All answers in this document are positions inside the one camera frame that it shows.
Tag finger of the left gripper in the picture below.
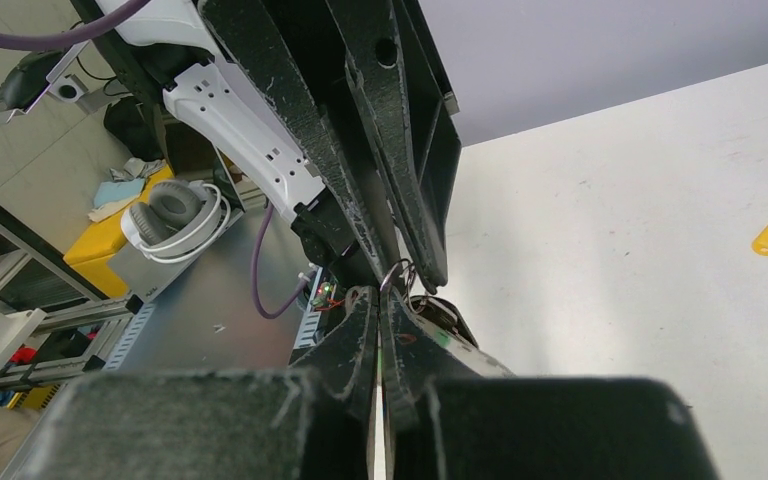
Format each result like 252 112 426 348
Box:
328 1 462 293
198 1 398 282

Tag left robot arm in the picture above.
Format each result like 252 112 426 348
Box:
94 1 462 291

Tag grey white headphones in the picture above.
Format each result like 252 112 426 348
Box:
120 179 233 264

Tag perforated metal ring plate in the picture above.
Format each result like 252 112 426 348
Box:
408 295 514 377

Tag white slotted cable duct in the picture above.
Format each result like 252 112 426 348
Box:
102 303 156 371

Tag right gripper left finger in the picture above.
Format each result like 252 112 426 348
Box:
287 286 381 425

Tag yellow box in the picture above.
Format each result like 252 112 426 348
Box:
63 160 174 298

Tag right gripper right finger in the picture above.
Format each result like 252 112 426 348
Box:
381 291 483 424

